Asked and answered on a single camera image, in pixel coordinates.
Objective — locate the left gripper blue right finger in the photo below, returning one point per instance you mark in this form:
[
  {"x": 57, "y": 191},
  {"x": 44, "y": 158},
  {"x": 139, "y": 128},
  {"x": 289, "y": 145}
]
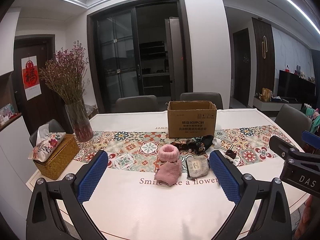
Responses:
[{"x": 272, "y": 220}]

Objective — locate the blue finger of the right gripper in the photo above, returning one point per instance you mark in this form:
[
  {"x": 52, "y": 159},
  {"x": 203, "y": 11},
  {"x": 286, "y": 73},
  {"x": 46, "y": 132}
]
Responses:
[{"x": 310, "y": 138}]

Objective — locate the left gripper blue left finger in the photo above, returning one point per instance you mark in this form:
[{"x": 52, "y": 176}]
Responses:
[{"x": 44, "y": 219}]

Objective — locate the dark brown scrunchie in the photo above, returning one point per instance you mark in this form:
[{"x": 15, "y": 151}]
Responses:
[{"x": 231, "y": 154}]

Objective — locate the pink knitted cloth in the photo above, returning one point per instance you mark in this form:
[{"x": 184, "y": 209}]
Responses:
[{"x": 169, "y": 172}]

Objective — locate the white sock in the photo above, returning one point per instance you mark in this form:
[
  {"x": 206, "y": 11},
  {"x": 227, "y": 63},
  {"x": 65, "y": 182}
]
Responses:
[{"x": 216, "y": 143}]

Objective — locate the right hand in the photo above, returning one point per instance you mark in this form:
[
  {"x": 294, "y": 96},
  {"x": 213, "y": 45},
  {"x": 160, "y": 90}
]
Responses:
[{"x": 309, "y": 221}]

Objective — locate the grey chair right side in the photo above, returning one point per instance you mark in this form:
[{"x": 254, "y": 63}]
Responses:
[{"x": 293, "y": 122}]

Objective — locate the grey chair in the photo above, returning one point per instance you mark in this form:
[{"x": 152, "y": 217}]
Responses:
[
  {"x": 50, "y": 127},
  {"x": 213, "y": 97},
  {"x": 135, "y": 104},
  {"x": 293, "y": 122}
]

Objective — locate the black television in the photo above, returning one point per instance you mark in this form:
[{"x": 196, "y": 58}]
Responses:
[{"x": 292, "y": 86}]

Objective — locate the white tv console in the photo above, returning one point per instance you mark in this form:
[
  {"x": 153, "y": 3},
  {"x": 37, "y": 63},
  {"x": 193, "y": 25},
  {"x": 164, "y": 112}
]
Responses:
[{"x": 273, "y": 106}]

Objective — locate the woven tissue box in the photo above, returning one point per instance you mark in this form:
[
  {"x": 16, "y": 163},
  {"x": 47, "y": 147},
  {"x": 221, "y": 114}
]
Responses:
[{"x": 60, "y": 158}]

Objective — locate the floral tissue pack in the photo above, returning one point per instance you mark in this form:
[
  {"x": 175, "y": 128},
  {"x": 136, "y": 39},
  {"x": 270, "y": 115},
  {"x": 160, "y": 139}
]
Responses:
[{"x": 42, "y": 151}]

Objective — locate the grey small pouch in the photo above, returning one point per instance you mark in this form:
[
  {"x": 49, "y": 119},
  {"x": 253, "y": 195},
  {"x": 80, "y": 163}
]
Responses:
[{"x": 197, "y": 167}]

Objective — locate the grey chair left side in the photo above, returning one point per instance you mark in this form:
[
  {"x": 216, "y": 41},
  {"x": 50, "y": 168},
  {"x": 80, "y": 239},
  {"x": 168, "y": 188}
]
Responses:
[{"x": 50, "y": 127}]

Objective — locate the glass vase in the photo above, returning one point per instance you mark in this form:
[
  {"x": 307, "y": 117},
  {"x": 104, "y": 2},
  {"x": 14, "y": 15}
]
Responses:
[{"x": 79, "y": 121}]

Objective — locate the grey chair far right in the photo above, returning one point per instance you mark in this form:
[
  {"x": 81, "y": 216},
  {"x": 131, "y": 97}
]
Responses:
[{"x": 213, "y": 97}]

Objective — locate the dark patterned scarf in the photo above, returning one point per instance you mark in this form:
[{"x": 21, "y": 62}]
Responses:
[{"x": 197, "y": 145}]

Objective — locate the brown cardboard box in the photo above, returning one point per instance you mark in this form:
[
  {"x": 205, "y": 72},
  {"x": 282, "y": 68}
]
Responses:
[{"x": 188, "y": 119}]

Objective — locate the dried purple flowers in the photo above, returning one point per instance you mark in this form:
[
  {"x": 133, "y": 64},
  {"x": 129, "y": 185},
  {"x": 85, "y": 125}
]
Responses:
[{"x": 65, "y": 73}]

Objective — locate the grey chair far left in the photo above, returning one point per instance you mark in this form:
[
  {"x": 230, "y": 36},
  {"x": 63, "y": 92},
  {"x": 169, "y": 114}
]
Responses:
[{"x": 135, "y": 104}]

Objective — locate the glass sliding door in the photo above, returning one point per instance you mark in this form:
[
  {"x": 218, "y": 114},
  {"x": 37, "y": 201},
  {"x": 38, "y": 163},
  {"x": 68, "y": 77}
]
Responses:
[{"x": 118, "y": 67}]

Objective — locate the red fu wall calendar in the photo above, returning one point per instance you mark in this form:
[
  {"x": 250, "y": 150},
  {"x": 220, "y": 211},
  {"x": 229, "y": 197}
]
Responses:
[{"x": 30, "y": 77}]

